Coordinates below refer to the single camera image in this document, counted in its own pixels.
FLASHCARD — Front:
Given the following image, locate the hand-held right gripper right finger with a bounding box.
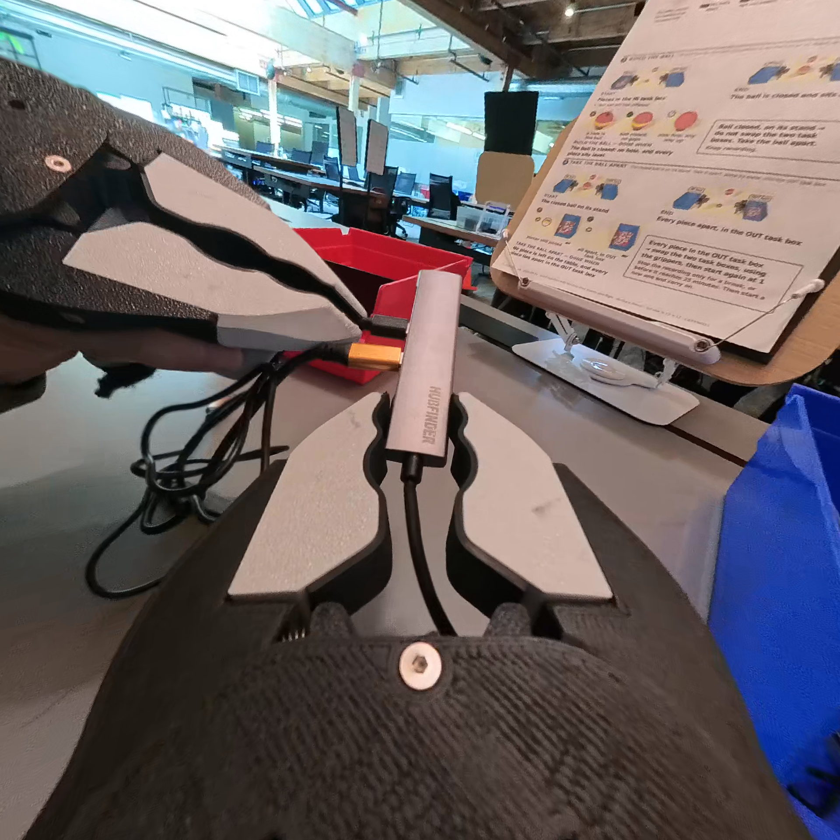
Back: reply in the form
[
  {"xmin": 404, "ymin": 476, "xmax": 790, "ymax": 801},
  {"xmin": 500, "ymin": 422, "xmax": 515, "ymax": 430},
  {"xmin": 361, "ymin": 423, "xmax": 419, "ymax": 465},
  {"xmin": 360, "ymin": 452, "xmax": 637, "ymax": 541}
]
[{"xmin": 446, "ymin": 392, "xmax": 614, "ymax": 608}]

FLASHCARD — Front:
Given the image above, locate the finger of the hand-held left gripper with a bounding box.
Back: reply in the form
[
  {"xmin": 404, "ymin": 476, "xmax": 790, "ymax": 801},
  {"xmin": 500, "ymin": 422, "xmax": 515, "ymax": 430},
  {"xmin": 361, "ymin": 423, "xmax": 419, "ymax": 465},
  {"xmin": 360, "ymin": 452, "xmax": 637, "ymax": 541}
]
[
  {"xmin": 62, "ymin": 209, "xmax": 363, "ymax": 350},
  {"xmin": 139, "ymin": 152, "xmax": 368, "ymax": 322}
]

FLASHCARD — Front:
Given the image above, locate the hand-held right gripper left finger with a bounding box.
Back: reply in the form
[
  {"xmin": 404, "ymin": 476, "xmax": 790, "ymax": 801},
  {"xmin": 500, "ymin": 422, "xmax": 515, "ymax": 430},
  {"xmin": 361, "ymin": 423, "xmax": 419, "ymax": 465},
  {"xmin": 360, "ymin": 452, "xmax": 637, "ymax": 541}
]
[{"xmin": 226, "ymin": 392, "xmax": 395, "ymax": 614}]

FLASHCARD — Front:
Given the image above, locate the black usb-c cable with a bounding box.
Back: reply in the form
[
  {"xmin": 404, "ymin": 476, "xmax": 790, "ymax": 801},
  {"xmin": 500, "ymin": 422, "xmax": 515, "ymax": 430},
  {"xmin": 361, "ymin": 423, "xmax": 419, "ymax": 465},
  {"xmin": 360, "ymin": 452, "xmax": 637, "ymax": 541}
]
[{"xmin": 131, "ymin": 314, "xmax": 413, "ymax": 526}]

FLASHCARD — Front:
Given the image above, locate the grey aluminium usb hub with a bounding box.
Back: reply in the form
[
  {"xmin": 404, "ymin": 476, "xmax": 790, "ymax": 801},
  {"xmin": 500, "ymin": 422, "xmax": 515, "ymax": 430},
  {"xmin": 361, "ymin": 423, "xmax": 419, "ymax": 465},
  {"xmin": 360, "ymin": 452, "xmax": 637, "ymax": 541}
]
[{"xmin": 384, "ymin": 269, "xmax": 464, "ymax": 469}]

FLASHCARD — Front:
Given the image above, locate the blue plastic bin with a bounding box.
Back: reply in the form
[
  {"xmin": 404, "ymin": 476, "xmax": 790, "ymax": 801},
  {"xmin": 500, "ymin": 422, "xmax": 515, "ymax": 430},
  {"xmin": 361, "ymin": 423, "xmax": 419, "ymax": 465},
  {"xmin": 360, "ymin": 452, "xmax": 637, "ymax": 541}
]
[{"xmin": 709, "ymin": 382, "xmax": 840, "ymax": 840}]

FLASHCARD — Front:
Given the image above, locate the person's left hand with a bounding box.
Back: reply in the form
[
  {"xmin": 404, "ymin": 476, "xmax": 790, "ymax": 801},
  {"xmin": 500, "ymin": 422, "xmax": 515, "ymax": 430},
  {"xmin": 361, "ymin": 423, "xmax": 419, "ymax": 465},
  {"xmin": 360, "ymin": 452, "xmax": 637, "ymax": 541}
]
[{"xmin": 0, "ymin": 314, "xmax": 278, "ymax": 389}]

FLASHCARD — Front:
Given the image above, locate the long office desk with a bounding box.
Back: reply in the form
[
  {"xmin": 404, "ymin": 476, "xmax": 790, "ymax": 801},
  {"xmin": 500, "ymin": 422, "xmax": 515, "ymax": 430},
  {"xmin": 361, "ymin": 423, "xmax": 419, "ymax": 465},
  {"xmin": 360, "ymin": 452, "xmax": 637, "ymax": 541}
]
[{"xmin": 222, "ymin": 147, "xmax": 395, "ymax": 219}]

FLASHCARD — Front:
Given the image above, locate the red plastic bin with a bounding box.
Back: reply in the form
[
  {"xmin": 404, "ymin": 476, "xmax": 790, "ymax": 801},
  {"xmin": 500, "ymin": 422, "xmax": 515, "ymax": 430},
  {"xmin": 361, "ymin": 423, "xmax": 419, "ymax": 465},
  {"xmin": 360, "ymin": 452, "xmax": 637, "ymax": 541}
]
[{"xmin": 292, "ymin": 226, "xmax": 475, "ymax": 385}]

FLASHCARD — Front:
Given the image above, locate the white stand base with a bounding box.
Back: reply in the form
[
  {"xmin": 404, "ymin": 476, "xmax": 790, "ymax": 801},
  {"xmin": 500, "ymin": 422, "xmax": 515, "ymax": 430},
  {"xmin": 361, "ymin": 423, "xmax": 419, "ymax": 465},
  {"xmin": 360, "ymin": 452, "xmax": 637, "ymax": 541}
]
[{"xmin": 511, "ymin": 336, "xmax": 701, "ymax": 426}]

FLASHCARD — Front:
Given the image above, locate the wooden table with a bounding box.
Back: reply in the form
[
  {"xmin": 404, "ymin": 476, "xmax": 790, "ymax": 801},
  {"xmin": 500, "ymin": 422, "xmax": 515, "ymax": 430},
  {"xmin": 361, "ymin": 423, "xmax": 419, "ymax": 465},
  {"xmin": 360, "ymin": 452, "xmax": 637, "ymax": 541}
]
[{"xmin": 402, "ymin": 213, "xmax": 505, "ymax": 250}]

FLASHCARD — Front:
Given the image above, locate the white page holder bar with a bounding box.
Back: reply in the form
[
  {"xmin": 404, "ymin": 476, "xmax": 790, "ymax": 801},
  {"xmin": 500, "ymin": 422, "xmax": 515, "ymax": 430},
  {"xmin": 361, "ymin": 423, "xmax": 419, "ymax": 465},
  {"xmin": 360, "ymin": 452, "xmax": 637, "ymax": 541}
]
[{"xmin": 516, "ymin": 273, "xmax": 721, "ymax": 366}]

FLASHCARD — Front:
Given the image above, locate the clear plastic container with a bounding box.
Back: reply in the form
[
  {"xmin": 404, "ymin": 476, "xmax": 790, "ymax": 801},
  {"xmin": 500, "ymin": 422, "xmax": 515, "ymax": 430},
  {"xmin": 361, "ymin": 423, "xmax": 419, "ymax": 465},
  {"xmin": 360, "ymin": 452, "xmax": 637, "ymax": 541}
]
[{"xmin": 458, "ymin": 201, "xmax": 512, "ymax": 235}]

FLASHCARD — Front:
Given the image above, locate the wooden board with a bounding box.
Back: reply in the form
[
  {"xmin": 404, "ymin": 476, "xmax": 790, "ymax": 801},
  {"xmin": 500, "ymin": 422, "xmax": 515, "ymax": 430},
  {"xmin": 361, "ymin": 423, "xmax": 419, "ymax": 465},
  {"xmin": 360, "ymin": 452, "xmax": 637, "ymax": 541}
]
[{"xmin": 475, "ymin": 151, "xmax": 536, "ymax": 208}]

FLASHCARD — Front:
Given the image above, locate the black square panel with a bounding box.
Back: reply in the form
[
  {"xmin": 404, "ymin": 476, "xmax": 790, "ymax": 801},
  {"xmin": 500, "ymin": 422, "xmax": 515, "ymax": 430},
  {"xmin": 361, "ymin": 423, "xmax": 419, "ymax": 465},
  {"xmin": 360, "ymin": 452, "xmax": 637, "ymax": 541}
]
[{"xmin": 483, "ymin": 91, "xmax": 540, "ymax": 157}]

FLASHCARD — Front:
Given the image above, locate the instruction sheet on stand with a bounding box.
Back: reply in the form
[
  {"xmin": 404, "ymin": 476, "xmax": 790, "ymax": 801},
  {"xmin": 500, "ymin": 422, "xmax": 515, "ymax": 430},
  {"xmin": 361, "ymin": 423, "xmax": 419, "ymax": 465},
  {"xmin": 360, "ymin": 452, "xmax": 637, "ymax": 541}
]
[{"xmin": 489, "ymin": 0, "xmax": 840, "ymax": 389}]

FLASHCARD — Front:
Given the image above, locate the printed instruction sheet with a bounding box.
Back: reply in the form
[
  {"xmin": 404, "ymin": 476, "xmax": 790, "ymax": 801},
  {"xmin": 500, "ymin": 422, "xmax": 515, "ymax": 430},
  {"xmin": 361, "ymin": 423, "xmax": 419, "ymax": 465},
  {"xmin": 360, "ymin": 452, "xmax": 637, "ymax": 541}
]
[{"xmin": 491, "ymin": 0, "xmax": 840, "ymax": 353}]

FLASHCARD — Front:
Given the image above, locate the black cable orange plug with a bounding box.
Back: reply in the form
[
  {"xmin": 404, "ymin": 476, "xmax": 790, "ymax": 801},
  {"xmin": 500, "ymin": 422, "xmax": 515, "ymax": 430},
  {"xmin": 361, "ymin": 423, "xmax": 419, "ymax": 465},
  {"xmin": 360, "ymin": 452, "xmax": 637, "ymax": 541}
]
[{"xmin": 85, "ymin": 341, "xmax": 404, "ymax": 599}]

